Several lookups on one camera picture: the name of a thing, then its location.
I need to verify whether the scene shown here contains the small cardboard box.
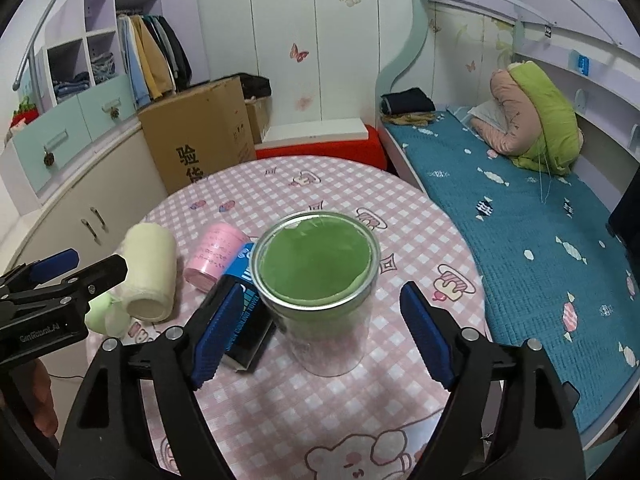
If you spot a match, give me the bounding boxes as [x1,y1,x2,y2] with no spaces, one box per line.
[244,97,274,145]

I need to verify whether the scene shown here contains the folded dark clothes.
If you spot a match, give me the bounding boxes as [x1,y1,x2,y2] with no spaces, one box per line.
[379,87,436,116]

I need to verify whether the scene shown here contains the pink cup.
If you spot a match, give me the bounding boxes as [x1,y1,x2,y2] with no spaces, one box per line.
[182,223,250,293]

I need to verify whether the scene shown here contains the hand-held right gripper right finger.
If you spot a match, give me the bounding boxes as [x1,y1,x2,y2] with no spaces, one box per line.
[399,281,587,480]

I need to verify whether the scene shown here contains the cream cup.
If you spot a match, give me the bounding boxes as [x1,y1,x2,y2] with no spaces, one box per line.
[121,222,177,323]

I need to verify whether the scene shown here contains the white pillow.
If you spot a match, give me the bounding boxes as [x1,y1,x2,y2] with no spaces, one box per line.
[467,99,514,137]

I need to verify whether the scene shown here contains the row of hanging clothes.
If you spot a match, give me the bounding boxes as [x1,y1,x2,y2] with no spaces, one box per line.
[117,13,194,107]

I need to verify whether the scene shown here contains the person's left hand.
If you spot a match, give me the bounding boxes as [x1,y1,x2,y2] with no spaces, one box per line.
[25,359,60,438]

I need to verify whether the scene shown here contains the white cubby shelf unit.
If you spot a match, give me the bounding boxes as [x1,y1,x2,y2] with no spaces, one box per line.
[36,0,166,113]

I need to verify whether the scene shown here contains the large cardboard box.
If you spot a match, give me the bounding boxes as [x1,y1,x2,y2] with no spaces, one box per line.
[137,77,259,197]

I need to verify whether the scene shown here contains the green and pink pillows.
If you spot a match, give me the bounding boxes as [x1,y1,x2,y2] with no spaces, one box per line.
[487,59,584,177]

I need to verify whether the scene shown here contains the teal drawer unit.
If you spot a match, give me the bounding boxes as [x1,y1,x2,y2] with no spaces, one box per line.
[9,74,137,172]

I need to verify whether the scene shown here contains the white board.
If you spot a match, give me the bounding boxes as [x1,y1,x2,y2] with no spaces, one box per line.
[262,117,371,144]

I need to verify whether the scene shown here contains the red stool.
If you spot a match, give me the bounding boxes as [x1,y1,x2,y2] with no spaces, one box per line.
[254,124,389,172]

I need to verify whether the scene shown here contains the blue and black box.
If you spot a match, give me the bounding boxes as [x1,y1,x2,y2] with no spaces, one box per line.
[219,242,275,372]

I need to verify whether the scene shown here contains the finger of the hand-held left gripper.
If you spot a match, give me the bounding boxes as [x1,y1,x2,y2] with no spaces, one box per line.
[0,249,81,295]
[0,254,129,311]

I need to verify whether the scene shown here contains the clear cup with green lining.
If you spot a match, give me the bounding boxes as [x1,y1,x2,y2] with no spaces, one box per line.
[251,211,380,378]

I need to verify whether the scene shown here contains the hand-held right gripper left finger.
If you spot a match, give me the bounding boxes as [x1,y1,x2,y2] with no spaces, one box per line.
[59,274,246,480]

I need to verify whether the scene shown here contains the red and green knitted item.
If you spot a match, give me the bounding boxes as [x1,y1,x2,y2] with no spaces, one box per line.
[10,99,39,127]

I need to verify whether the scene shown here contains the dark cloth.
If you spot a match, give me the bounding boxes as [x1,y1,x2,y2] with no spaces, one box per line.
[607,179,640,257]

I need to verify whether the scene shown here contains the folded jeans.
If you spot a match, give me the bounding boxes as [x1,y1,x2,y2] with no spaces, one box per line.
[91,52,119,84]
[53,72,91,100]

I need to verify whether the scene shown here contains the grey metal rail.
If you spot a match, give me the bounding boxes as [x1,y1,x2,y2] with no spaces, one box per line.
[12,0,68,92]

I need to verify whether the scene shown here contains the white thin cable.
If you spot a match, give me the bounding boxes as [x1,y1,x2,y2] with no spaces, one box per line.
[538,147,557,207]

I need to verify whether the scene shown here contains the light green cup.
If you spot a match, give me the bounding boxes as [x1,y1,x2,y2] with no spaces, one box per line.
[84,292,132,339]

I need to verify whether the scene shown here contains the blue candy print bed cover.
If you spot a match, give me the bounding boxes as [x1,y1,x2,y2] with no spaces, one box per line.
[382,107,640,443]

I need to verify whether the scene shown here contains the pink checked tablecloth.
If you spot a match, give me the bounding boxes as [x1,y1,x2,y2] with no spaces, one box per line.
[84,156,494,480]

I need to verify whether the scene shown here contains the black bag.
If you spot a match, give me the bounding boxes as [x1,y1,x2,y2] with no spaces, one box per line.
[238,73,273,101]

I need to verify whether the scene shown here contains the beige cabinet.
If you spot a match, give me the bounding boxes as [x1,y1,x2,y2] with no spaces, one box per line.
[0,119,169,283]

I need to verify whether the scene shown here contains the folded tan cloth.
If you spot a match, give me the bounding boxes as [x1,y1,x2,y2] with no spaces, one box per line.
[384,111,437,127]

